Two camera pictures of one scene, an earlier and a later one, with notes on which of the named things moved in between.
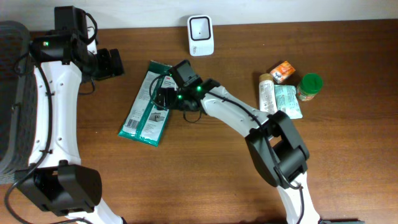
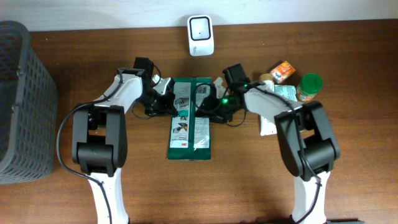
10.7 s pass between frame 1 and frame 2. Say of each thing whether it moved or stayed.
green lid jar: stayed
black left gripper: moved
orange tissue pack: stayed
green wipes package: moved
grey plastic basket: stayed
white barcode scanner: stayed
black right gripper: moved
